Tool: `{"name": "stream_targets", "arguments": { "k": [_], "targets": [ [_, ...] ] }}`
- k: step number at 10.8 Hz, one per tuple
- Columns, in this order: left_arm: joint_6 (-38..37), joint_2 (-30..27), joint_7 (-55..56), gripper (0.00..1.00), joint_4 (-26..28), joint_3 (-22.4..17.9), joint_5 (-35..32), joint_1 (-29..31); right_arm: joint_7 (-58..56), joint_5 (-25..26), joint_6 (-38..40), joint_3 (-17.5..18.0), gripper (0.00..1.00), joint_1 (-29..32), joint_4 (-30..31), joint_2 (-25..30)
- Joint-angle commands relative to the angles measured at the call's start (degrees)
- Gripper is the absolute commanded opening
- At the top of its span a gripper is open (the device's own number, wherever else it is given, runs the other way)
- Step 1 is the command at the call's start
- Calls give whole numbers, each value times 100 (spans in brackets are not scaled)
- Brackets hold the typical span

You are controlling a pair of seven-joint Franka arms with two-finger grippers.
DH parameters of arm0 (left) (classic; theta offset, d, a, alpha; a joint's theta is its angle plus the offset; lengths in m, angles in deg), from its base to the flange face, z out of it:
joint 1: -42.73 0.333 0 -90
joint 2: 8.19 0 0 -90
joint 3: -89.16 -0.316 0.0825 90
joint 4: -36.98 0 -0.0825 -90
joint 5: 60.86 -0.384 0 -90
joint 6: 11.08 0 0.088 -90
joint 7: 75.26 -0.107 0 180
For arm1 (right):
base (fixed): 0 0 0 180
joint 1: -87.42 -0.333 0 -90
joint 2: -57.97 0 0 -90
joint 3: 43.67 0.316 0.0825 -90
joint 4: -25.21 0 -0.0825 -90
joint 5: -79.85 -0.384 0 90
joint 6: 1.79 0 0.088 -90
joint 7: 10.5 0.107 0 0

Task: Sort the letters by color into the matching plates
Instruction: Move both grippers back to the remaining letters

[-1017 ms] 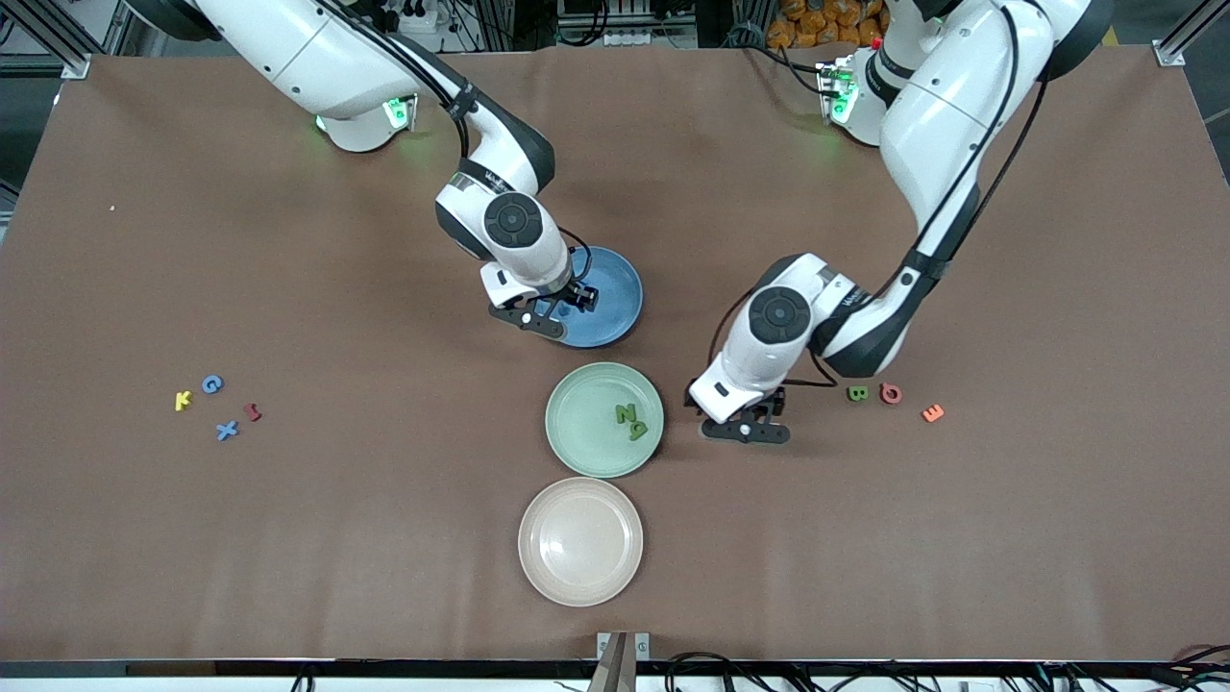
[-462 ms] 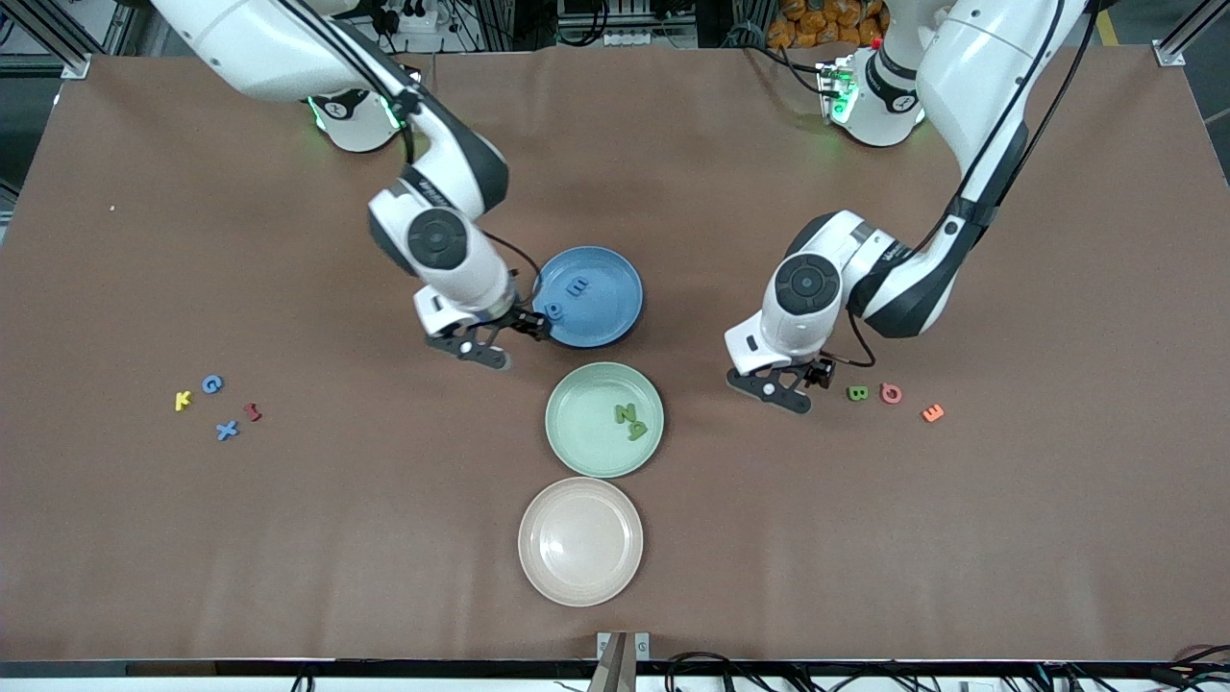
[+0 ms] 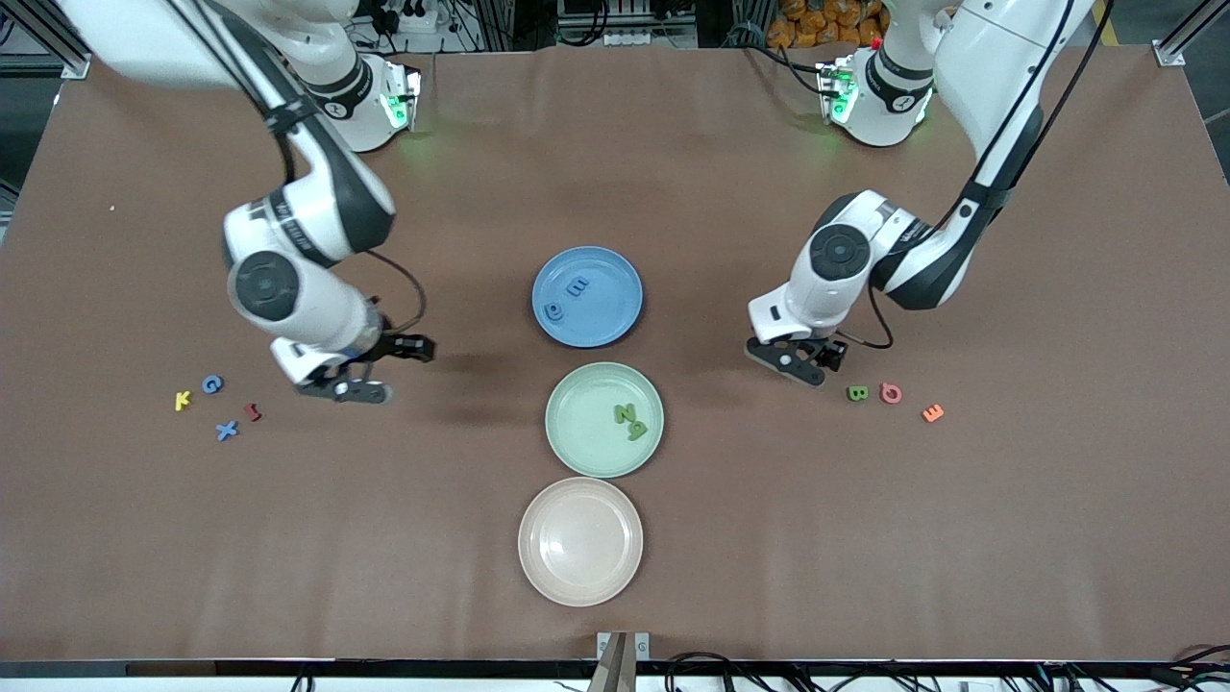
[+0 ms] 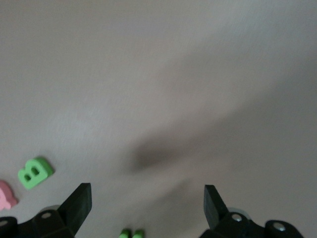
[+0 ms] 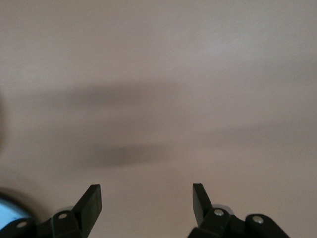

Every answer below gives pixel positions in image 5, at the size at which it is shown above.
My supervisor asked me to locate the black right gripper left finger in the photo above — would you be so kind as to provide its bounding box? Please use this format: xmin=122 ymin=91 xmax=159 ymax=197
xmin=0 ymin=184 xmax=103 ymax=238

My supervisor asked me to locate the brown table mat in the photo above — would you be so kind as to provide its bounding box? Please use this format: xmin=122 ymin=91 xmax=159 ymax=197
xmin=0 ymin=0 xmax=317 ymax=238

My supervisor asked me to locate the blue round plate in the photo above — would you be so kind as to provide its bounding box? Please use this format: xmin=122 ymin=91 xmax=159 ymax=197
xmin=0 ymin=197 xmax=29 ymax=224

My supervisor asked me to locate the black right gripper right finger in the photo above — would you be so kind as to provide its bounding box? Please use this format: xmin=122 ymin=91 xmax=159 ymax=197
xmin=189 ymin=183 xmax=290 ymax=238

